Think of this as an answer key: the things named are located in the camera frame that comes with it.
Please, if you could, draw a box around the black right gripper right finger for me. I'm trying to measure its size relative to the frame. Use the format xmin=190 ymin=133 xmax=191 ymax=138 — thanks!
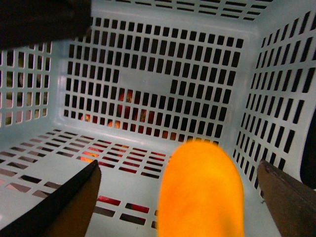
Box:
xmin=257 ymin=160 xmax=316 ymax=237

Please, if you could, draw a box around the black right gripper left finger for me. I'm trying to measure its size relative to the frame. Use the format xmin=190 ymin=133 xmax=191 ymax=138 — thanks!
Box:
xmin=0 ymin=160 xmax=101 ymax=237

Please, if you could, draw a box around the yellow mango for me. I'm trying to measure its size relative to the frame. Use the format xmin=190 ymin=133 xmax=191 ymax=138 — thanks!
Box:
xmin=158 ymin=141 xmax=244 ymax=237

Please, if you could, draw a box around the light blue plastic basket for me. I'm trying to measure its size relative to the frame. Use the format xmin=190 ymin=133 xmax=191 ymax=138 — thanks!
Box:
xmin=0 ymin=0 xmax=316 ymax=237

